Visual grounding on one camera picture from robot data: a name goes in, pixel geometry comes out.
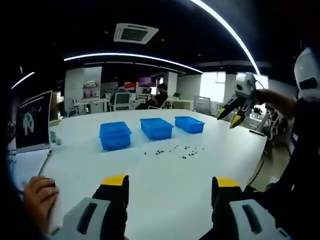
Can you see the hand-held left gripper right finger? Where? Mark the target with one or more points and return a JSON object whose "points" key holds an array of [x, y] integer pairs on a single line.
{"points": [[223, 200]]}

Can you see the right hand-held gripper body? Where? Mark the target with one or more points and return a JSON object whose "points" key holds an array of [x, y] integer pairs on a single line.
{"points": [[247, 85]]}

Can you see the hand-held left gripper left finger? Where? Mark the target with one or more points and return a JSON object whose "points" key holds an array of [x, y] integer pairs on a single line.
{"points": [[113, 200]]}

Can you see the blue plastic bin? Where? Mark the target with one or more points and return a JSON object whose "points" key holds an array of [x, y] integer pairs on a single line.
{"points": [[190, 125], [115, 137], [156, 130]]}

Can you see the scatter of small resistors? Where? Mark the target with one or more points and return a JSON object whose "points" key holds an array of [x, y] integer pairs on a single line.
{"points": [[184, 157]]}

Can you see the black flat device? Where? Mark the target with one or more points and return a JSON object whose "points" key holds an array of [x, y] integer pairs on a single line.
{"points": [[257, 132]]}

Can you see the long ceiling light strip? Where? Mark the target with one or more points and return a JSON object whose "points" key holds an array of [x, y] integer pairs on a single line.
{"points": [[253, 61]]}

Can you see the grey mesh office chair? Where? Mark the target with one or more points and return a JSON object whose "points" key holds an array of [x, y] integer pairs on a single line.
{"points": [[203, 105]]}

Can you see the white office chair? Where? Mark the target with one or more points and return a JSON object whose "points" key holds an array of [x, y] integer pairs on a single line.
{"points": [[271, 125], [121, 100]]}

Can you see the white office desk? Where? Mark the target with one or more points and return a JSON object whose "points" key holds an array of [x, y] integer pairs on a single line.
{"points": [[185, 102]]}

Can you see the potted plant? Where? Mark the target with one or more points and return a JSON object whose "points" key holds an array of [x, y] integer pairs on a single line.
{"points": [[176, 95]]}

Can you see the white worn device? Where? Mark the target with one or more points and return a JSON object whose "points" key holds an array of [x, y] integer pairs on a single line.
{"points": [[303, 65]]}

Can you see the black computer mouse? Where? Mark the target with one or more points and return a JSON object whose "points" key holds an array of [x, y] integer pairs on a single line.
{"points": [[52, 184]]}

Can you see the colourful display shelf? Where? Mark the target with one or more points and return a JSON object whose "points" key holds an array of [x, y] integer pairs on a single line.
{"points": [[91, 90]]}

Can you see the white laptop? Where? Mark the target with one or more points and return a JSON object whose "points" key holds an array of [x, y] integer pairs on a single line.
{"points": [[32, 120]]}

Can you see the ceiling air conditioner vent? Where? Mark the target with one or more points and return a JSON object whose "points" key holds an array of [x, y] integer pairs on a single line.
{"points": [[136, 33]]}

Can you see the short ceiling light strip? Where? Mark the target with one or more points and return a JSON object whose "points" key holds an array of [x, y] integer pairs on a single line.
{"points": [[23, 80]]}

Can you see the pink wall screen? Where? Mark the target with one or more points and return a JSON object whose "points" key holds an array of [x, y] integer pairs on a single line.
{"points": [[146, 81]]}

